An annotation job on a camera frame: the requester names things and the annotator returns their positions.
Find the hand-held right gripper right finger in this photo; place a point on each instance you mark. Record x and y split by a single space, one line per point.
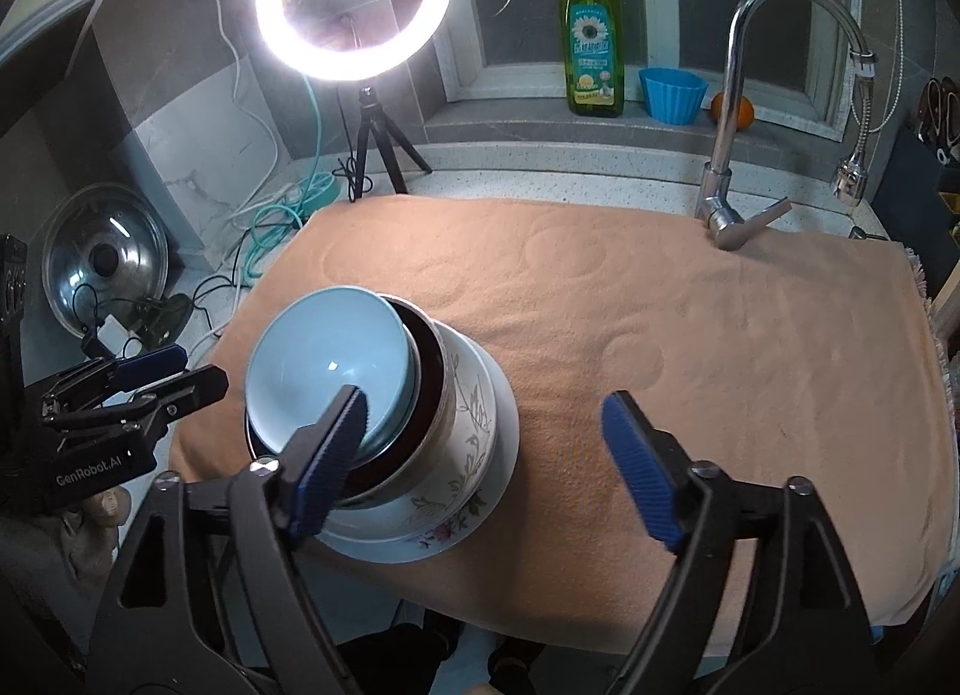
637 470

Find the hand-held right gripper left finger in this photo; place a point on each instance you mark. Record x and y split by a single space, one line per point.
330 470

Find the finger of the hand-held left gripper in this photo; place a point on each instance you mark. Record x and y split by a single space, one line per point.
154 364
187 391

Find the light blue bowl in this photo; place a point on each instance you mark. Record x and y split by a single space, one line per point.
315 358

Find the floral plate with brown leaves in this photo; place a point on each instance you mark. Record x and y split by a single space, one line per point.
442 539

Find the large steel bowl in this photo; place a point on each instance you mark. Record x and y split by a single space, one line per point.
448 395

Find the beige cloth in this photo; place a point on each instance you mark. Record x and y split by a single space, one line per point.
97 522

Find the white charger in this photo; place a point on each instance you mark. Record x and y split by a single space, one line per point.
114 331

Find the dark round stand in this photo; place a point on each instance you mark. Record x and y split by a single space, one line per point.
169 313

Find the steel pot lid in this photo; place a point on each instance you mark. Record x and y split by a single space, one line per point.
82 245

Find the orange towel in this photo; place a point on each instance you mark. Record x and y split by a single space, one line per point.
675 335

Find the person's black shoe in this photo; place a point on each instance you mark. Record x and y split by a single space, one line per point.
517 665
442 646

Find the teal power strip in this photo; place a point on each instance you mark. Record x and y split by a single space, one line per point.
315 191

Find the chrome faucet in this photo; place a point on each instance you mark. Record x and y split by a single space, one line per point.
726 133

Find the chrome pull-out sprayer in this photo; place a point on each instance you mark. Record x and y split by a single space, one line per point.
851 178

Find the blue ribbed cup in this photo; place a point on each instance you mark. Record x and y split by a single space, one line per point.
671 99

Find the orange fruit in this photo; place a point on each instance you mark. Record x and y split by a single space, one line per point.
742 112

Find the dark utensil holder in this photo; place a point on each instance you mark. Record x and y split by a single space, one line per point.
930 170

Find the green dish soap bottle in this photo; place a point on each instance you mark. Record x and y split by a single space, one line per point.
592 43

